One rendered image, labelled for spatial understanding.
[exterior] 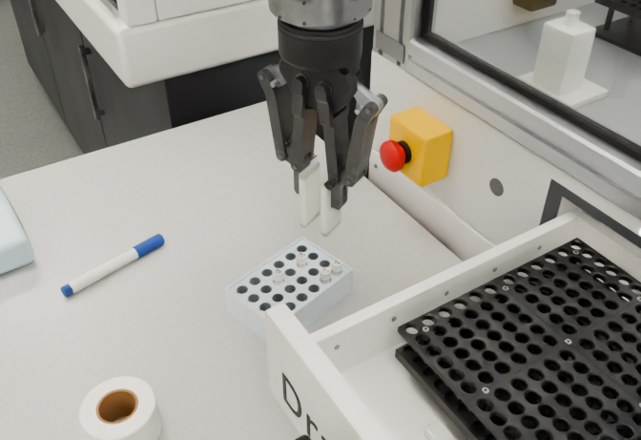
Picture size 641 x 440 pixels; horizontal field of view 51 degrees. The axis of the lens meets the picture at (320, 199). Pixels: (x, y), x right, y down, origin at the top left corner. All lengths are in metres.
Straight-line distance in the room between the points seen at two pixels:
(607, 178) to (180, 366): 0.47
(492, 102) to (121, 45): 0.62
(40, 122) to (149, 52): 1.68
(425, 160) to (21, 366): 0.51
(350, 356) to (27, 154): 2.12
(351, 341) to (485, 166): 0.30
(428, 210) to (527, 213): 0.19
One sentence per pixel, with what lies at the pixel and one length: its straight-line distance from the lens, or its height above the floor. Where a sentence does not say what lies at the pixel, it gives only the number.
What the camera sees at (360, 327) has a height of 0.89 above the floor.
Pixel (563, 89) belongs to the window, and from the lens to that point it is 0.72.
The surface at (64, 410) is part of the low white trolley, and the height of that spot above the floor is 0.76.
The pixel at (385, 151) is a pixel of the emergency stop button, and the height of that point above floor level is 0.88.
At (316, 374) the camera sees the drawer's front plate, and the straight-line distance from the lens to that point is 0.52.
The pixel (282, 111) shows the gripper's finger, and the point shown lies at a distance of 0.67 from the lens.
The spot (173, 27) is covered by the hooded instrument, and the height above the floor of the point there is 0.89.
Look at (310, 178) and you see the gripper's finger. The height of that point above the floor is 0.93.
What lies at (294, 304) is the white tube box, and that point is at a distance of 0.75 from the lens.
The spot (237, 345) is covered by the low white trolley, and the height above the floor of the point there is 0.76.
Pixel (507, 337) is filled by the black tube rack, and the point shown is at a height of 0.90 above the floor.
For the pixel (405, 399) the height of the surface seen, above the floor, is 0.84.
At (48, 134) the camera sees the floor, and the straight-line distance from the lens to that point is 2.72.
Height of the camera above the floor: 1.34
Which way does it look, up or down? 38 degrees down
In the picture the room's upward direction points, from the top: straight up
